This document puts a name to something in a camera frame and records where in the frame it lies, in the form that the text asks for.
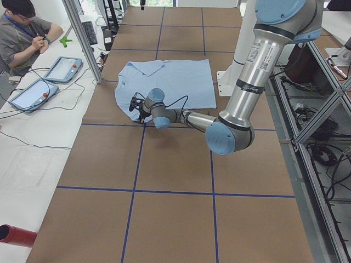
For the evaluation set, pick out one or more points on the black keyboard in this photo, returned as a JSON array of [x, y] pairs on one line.
[[90, 32]]

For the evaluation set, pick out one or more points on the aluminium frame with cables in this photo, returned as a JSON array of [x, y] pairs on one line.
[[309, 92]]

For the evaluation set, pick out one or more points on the light blue t-shirt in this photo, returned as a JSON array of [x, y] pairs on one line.
[[176, 78]]

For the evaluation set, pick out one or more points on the blue teach pendant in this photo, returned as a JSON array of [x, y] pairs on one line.
[[34, 96], [63, 69]]

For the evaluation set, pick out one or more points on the near blue teach pendant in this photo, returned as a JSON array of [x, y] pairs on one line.
[[34, 96]]

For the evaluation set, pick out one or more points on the seated person in grey shirt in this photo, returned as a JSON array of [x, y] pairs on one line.
[[24, 36]]

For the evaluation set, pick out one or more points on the red cylinder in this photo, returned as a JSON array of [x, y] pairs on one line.
[[17, 236]]

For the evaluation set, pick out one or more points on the far blue teach pendant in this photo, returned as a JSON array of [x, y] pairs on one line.
[[63, 69]]

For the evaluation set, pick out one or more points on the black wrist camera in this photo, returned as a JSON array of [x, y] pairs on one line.
[[134, 104]]

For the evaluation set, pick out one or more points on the green plastic clamp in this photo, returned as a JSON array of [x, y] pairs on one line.
[[64, 41]]

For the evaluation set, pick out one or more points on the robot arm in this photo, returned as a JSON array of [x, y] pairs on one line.
[[278, 23]]

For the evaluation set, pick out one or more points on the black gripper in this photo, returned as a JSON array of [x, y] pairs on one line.
[[143, 113]]

